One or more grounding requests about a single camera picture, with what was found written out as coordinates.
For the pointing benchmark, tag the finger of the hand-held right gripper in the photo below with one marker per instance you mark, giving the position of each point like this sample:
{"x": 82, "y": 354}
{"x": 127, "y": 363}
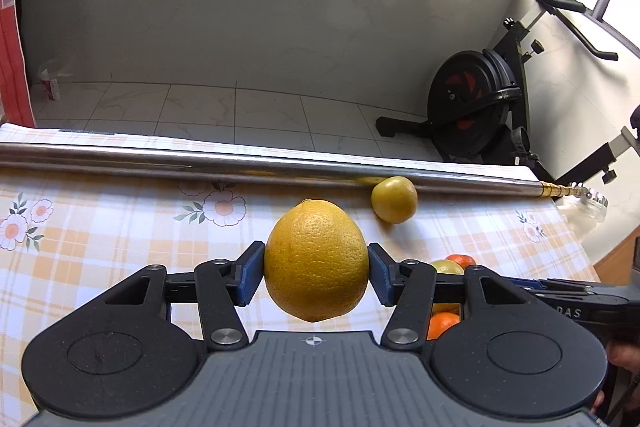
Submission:
{"x": 545, "y": 284}

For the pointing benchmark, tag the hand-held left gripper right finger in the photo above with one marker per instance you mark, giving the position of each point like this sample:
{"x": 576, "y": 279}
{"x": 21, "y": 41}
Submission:
{"x": 380, "y": 276}

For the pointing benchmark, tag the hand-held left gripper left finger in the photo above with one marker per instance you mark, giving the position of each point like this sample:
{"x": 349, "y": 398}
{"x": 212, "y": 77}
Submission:
{"x": 251, "y": 276}

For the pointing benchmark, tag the large yellow citrus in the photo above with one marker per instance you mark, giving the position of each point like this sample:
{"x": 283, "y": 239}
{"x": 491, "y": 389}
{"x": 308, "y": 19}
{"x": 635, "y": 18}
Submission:
{"x": 316, "y": 261}

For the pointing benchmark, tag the orange tangerine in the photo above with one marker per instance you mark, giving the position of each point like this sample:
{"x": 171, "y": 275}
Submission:
{"x": 463, "y": 260}
{"x": 442, "y": 325}

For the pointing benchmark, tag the person's right hand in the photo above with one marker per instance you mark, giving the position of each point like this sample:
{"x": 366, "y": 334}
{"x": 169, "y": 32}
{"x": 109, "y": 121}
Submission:
{"x": 622, "y": 357}

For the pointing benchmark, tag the wooden cabinet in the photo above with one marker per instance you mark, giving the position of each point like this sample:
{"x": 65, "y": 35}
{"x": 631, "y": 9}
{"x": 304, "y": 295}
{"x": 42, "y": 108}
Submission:
{"x": 620, "y": 263}

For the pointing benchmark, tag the small yellow-green citrus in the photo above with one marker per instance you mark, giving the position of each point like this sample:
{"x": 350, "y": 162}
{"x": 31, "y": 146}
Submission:
{"x": 394, "y": 199}
{"x": 447, "y": 268}

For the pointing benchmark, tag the clear plastic container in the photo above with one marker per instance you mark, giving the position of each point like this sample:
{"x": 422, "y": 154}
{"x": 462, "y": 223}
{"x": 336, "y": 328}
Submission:
{"x": 582, "y": 208}

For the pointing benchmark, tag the long metal pole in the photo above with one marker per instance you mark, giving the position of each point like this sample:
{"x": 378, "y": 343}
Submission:
{"x": 150, "y": 157}

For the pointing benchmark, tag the checked floral tablecloth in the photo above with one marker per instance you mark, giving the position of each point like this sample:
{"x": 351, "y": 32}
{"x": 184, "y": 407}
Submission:
{"x": 100, "y": 232}

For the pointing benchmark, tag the black exercise bike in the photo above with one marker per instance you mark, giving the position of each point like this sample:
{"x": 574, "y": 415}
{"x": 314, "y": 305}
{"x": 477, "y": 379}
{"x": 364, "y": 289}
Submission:
{"x": 470, "y": 107}

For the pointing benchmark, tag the white and red paper cup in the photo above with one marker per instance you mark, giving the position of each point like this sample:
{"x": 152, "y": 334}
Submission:
{"x": 51, "y": 87}

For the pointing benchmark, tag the red patterned cloth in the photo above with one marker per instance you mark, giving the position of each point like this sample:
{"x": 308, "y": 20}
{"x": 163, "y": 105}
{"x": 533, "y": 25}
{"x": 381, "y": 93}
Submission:
{"x": 12, "y": 57}

